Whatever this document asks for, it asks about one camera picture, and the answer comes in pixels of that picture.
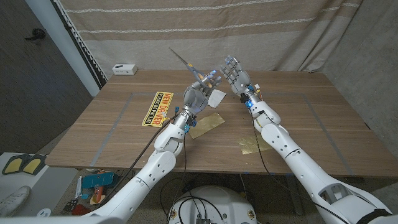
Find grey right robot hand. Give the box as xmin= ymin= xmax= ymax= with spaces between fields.
xmin=220 ymin=55 xmax=262 ymax=108

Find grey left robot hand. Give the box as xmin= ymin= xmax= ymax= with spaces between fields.
xmin=177 ymin=70 xmax=223 ymax=128

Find white tissue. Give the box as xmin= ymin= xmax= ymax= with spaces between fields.
xmin=207 ymin=89 xmax=227 ymax=109

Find grey orange-handled scissors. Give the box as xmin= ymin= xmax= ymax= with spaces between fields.
xmin=168 ymin=47 xmax=216 ymax=90

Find gold foil tape sheet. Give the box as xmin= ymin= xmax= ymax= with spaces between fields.
xmin=188 ymin=112 xmax=226 ymax=140
xmin=238 ymin=134 xmax=271 ymax=156

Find yellow new driver sticker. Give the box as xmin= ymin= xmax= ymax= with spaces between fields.
xmin=141 ymin=91 xmax=174 ymax=128

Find grey tape outline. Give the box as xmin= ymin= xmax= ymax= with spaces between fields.
xmin=89 ymin=91 xmax=356 ymax=176

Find white power strip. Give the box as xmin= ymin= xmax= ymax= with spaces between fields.
xmin=112 ymin=63 xmax=138 ymax=76

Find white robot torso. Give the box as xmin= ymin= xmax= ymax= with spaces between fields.
xmin=167 ymin=185 xmax=258 ymax=224

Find teal box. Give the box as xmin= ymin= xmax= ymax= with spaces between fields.
xmin=81 ymin=172 xmax=119 ymax=189

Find black curtain edge strip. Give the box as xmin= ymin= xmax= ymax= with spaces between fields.
xmin=51 ymin=0 xmax=109 ymax=90

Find orange bottle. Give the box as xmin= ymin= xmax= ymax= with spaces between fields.
xmin=93 ymin=185 xmax=105 ymax=205

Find grey table leg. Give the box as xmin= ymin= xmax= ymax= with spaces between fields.
xmin=284 ymin=177 xmax=307 ymax=216

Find red floor object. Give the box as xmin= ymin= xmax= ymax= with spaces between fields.
xmin=71 ymin=203 xmax=93 ymax=216

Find black perforated plate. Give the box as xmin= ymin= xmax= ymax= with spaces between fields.
xmin=62 ymin=198 xmax=79 ymax=213

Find dark wooden door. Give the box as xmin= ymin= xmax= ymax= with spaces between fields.
xmin=0 ymin=0 xmax=94 ymax=155

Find yellow black foot pedal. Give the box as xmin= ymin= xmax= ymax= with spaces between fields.
xmin=1 ymin=154 xmax=25 ymax=175
xmin=22 ymin=154 xmax=47 ymax=175

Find white sneaker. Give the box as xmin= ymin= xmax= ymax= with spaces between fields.
xmin=0 ymin=185 xmax=31 ymax=218

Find white door frame post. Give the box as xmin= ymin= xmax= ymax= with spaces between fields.
xmin=24 ymin=0 xmax=101 ymax=97

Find black door handle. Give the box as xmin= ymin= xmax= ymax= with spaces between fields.
xmin=24 ymin=28 xmax=47 ymax=41

